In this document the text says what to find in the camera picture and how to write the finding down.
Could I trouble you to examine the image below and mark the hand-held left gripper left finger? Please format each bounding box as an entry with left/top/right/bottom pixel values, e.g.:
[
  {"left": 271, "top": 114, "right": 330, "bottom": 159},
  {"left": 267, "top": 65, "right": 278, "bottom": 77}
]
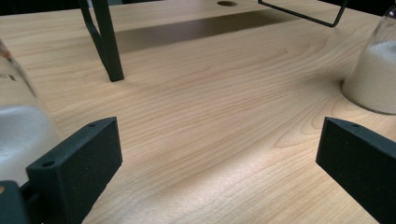
[{"left": 25, "top": 116, "right": 123, "bottom": 224}]

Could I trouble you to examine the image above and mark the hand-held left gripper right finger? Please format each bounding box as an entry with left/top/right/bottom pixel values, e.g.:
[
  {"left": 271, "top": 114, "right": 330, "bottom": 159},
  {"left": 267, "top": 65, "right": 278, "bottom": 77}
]
[{"left": 315, "top": 116, "right": 396, "bottom": 224}]

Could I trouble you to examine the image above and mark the black metal shelf rack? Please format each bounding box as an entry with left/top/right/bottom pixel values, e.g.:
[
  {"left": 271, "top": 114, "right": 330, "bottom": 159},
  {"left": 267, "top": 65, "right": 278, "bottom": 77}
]
[{"left": 78, "top": 0, "right": 349, "bottom": 83}]

